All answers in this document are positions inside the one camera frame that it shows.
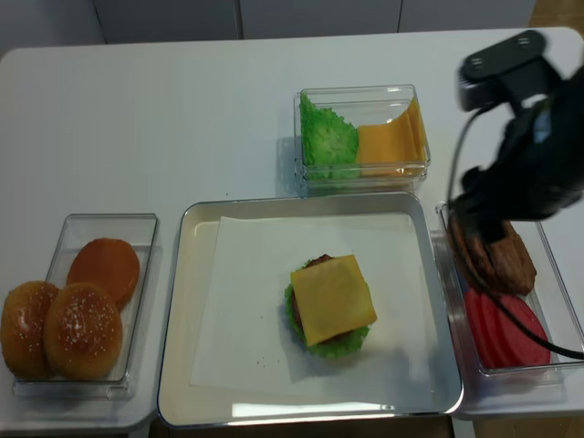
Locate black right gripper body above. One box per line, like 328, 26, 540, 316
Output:
449, 68, 583, 243

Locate yellow cheese slice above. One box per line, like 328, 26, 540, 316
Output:
290, 254, 379, 348

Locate yellow cheese slices stack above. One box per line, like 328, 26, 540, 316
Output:
357, 98, 429, 177

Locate clear lettuce cheese container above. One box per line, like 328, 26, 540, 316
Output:
294, 84, 431, 193

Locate brown meat patties in container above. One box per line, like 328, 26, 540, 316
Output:
447, 214, 537, 296

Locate clear patty tomato container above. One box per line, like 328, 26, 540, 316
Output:
435, 204, 583, 391

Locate red tomato slices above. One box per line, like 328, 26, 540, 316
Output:
464, 288, 551, 370

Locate green lettuce leaf in container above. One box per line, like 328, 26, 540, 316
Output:
299, 92, 359, 166

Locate green lettuce under burger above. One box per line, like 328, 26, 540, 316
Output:
284, 258, 370, 360

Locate white paper sheet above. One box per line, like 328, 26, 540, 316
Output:
191, 214, 433, 410

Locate clear plastic bun container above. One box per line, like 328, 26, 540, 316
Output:
13, 214, 159, 401

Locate white metal tray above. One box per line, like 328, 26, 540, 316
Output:
158, 193, 464, 428

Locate orange bun bottom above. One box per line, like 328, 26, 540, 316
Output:
66, 238, 141, 309

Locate right sesame bun top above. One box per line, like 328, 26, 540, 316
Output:
44, 283, 123, 381

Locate sesame bun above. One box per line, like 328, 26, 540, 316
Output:
44, 283, 123, 381
1, 281, 59, 381

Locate left sesame bun top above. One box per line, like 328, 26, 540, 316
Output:
1, 281, 59, 381

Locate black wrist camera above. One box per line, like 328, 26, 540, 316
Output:
458, 30, 563, 115

